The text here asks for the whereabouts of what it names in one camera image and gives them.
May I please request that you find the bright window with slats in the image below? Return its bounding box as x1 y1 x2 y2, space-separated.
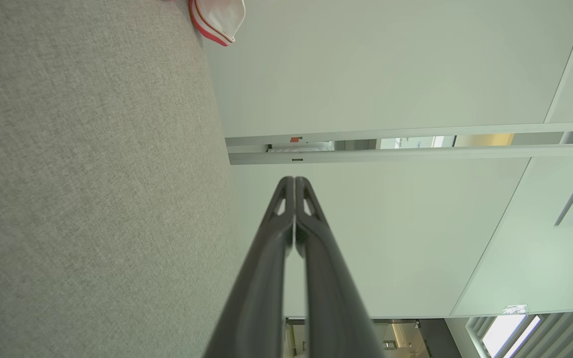
466 311 573 358

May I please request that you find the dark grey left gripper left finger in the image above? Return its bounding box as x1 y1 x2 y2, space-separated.
204 177 295 358

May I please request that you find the red white numbered jersey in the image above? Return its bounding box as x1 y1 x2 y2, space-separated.
189 0 246 47

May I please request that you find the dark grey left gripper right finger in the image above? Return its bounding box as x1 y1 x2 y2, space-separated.
295 177 384 358

